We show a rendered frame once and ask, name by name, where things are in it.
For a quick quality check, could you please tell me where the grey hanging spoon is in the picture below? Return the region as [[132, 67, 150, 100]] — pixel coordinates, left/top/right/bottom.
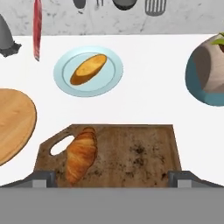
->
[[73, 0, 88, 11]]

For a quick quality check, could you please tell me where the golden croissant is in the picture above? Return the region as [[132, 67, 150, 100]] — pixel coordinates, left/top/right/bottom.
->
[[64, 127, 98, 186]]

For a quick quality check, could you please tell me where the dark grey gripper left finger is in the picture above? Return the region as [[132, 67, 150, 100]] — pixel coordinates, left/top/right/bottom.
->
[[0, 170, 58, 188]]

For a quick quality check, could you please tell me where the green plant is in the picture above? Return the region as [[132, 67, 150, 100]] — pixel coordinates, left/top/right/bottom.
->
[[210, 31, 224, 46]]

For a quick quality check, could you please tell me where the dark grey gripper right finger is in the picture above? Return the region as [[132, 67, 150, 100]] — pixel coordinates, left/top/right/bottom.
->
[[167, 170, 224, 188]]

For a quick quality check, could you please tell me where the teal and beige plant pot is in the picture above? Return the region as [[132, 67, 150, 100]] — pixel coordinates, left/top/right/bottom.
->
[[185, 33, 224, 107]]

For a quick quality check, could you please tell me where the dark hanging ladle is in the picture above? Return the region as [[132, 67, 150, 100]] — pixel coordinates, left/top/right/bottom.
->
[[112, 0, 138, 11]]

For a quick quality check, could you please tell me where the round light wooden board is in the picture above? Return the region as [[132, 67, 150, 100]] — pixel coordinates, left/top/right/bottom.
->
[[0, 87, 38, 167]]

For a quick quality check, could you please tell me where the golden baguette roll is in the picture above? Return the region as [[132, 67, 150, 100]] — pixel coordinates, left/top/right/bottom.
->
[[69, 53, 109, 86]]

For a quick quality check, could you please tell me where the grey cone-shaped appliance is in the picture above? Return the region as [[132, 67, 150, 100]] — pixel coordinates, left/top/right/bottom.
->
[[0, 13, 23, 58]]

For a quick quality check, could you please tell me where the pale blue plate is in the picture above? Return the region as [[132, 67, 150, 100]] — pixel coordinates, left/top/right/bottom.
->
[[52, 45, 124, 98]]

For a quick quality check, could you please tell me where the brown wooden cutting board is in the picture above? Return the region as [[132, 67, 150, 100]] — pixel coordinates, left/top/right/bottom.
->
[[33, 123, 183, 188]]

